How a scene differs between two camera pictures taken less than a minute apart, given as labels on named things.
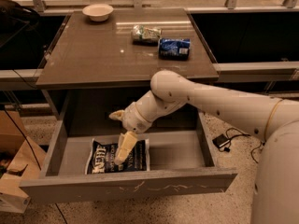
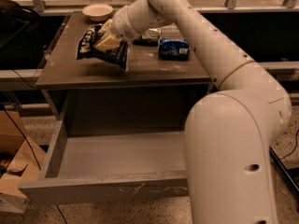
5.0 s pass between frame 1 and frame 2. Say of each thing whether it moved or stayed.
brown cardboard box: stayed
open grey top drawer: stayed
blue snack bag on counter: stayed
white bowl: stayed
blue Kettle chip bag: moved
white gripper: moved
